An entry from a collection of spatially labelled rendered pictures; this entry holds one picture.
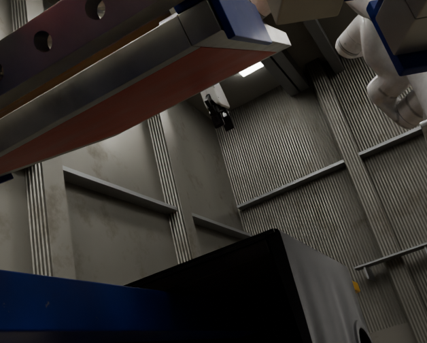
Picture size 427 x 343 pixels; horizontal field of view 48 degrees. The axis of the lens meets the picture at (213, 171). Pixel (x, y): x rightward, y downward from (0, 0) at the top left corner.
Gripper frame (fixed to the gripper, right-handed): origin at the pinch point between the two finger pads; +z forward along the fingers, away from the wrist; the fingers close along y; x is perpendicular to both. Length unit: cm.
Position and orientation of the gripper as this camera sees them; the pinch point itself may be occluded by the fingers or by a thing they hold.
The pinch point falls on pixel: (224, 125)
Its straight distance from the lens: 148.3
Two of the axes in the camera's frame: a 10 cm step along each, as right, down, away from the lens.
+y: 3.6, 0.1, 9.3
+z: 3.5, 9.2, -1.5
